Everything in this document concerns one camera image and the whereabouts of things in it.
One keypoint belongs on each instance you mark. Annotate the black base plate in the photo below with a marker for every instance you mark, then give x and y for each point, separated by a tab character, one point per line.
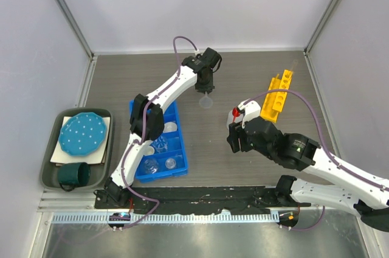
212	200

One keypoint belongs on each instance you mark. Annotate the clear glass flask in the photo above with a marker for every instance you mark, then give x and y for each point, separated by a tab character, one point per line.
150	166

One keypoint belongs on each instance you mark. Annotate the blue compartment bin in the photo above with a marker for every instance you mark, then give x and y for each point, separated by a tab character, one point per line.
167	156

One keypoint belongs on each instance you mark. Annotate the clear glass test tube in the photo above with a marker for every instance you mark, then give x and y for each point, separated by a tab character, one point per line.
294	65

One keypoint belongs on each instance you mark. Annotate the small white crucible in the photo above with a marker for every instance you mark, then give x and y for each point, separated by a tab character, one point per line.
149	151

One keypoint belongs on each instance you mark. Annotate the teal dotted plate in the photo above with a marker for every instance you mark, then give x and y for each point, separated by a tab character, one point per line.
84	134

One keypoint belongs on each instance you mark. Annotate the small clear glass jar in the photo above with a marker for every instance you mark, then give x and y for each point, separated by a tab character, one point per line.
170	163

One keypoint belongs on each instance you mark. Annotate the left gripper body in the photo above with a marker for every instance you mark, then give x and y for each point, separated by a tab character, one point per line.
206	85

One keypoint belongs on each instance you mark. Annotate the white slotted cable duct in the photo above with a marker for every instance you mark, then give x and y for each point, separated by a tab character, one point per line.
114	218

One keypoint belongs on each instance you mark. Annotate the dark teal mug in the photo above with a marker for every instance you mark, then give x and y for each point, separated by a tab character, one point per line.
71	176

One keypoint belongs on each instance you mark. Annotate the dark grey tray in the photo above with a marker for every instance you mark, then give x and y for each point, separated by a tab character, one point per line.
54	157

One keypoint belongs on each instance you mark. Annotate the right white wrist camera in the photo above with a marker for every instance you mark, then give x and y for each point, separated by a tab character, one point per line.
248	110

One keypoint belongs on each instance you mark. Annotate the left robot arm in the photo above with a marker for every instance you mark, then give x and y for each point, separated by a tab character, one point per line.
147	120

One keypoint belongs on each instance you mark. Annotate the clear glass beaker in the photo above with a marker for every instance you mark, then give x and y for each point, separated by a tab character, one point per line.
160	144

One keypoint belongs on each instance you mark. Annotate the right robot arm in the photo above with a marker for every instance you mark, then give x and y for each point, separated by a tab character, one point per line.
351	189

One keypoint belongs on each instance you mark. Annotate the yellow test tube rack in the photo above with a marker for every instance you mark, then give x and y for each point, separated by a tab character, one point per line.
274	102

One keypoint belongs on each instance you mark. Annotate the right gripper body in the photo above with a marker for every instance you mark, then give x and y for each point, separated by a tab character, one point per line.
247	144

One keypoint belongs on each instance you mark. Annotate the clear plastic funnel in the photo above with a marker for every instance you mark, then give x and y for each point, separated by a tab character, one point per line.
205	101

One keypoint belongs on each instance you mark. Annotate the white evaporating dish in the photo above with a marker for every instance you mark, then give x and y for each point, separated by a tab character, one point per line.
170	127

